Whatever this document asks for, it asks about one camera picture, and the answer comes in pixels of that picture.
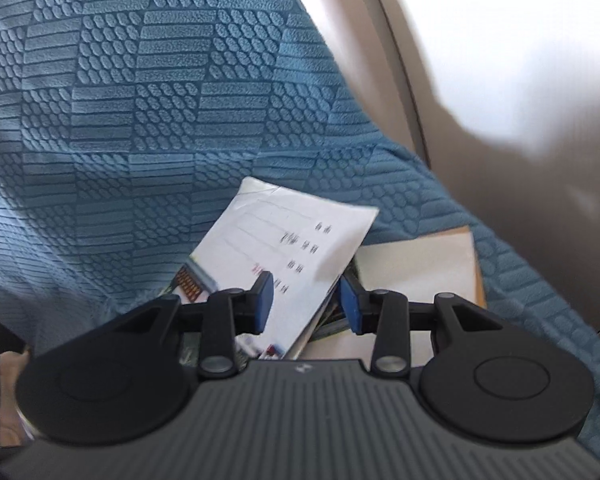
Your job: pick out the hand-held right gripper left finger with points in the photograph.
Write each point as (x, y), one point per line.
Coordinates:
(262, 305)

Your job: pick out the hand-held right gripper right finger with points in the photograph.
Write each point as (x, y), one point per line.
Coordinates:
(349, 307)

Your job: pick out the photo cover notebook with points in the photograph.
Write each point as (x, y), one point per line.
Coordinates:
(290, 230)
(325, 325)

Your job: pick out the white paper sheet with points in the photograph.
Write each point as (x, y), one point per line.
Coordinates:
(415, 270)

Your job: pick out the blue textured floor chair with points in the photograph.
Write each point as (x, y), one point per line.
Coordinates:
(180, 85)

